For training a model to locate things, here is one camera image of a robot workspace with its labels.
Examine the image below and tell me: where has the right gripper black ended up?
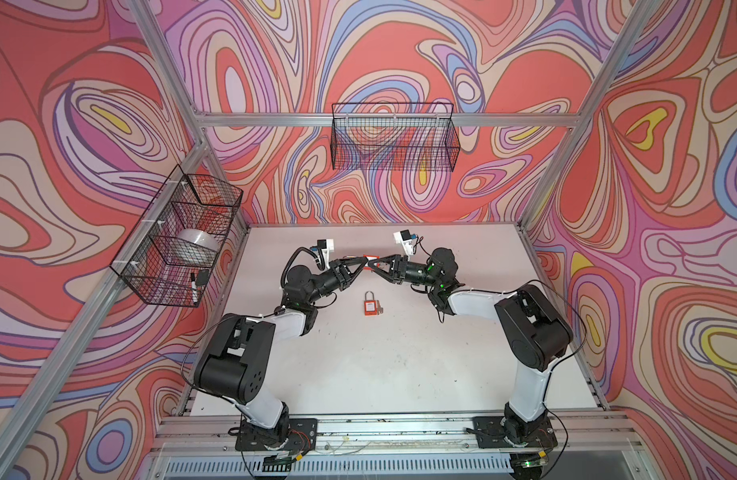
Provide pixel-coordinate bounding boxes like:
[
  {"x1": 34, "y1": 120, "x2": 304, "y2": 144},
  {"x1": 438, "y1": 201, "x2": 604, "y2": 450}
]
[{"x1": 367, "y1": 254, "x2": 439, "y2": 287}]

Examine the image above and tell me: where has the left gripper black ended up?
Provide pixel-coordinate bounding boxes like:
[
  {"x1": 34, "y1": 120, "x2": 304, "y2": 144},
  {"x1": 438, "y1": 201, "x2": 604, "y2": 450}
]
[{"x1": 302, "y1": 262, "x2": 366, "y2": 309}]

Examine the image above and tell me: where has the red padlock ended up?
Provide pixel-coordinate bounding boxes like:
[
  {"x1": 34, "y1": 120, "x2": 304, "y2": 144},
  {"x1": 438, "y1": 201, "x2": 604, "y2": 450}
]
[
  {"x1": 360, "y1": 255, "x2": 380, "y2": 269},
  {"x1": 364, "y1": 291, "x2": 383, "y2": 316}
]

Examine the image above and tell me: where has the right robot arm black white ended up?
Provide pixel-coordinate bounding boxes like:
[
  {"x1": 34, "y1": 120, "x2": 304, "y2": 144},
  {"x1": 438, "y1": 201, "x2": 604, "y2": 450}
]
[{"x1": 368, "y1": 247, "x2": 573, "y2": 447}]

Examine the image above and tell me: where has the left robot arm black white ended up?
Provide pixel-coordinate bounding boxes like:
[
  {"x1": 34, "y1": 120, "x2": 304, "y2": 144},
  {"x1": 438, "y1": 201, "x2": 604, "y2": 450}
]
[{"x1": 192, "y1": 257, "x2": 368, "y2": 450}]

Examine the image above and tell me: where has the black marker in basket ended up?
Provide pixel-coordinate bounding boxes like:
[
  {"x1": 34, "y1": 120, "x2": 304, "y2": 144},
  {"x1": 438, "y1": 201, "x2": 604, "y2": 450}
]
[{"x1": 190, "y1": 272, "x2": 200, "y2": 306}]

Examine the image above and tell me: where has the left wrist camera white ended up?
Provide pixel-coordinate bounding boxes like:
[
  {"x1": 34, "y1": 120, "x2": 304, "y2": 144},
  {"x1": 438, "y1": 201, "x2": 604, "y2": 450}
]
[{"x1": 312, "y1": 239, "x2": 336, "y2": 271}]

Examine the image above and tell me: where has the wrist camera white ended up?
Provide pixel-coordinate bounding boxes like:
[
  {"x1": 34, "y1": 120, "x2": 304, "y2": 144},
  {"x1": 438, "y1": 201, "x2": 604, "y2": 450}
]
[
  {"x1": 312, "y1": 239, "x2": 336, "y2": 271},
  {"x1": 393, "y1": 229, "x2": 418, "y2": 256}
]

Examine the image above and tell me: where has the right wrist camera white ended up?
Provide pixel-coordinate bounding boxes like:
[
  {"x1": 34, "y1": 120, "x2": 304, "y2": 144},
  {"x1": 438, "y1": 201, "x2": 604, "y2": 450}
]
[{"x1": 393, "y1": 229, "x2": 418, "y2": 256}]

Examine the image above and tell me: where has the black wire basket back wall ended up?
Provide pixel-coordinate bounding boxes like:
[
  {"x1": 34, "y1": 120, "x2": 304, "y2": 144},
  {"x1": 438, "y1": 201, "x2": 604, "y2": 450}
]
[{"x1": 330, "y1": 100, "x2": 460, "y2": 172}]

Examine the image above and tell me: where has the black wire basket wall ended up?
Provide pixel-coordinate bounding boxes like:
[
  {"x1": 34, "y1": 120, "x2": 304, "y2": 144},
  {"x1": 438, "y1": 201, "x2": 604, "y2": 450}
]
[
  {"x1": 330, "y1": 100, "x2": 460, "y2": 172},
  {"x1": 110, "y1": 166, "x2": 244, "y2": 308}
]

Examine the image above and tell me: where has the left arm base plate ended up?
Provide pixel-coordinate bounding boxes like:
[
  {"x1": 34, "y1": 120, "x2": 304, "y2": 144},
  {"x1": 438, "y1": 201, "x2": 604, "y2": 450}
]
[{"x1": 228, "y1": 417, "x2": 318, "y2": 453}]

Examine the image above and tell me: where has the black wire basket left wall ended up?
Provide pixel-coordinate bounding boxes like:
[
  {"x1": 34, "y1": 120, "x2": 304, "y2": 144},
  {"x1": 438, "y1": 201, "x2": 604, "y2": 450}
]
[{"x1": 110, "y1": 166, "x2": 244, "y2": 308}]

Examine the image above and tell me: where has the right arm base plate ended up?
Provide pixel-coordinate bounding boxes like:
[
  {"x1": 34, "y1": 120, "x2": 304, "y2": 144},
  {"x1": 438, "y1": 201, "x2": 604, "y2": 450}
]
[{"x1": 465, "y1": 414, "x2": 558, "y2": 450}]

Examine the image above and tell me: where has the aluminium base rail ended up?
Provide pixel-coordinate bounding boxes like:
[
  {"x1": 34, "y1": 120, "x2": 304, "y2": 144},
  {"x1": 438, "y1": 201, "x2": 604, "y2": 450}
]
[{"x1": 142, "y1": 411, "x2": 658, "y2": 479}]

